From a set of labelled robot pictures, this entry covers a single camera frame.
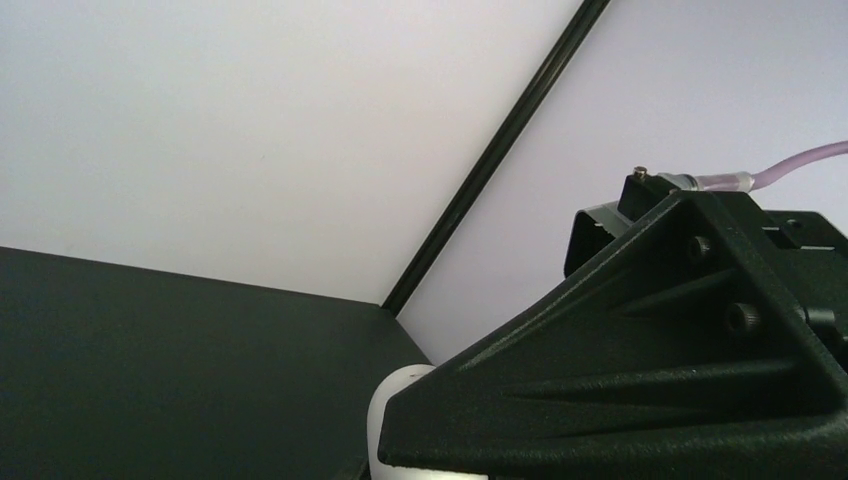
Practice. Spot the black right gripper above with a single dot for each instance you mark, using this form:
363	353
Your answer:
785	229

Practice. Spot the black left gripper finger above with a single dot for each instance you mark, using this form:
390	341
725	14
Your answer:
689	348

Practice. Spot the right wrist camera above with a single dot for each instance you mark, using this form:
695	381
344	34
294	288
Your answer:
593	229

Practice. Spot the black vertical frame post right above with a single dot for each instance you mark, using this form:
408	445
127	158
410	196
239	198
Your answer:
545	77

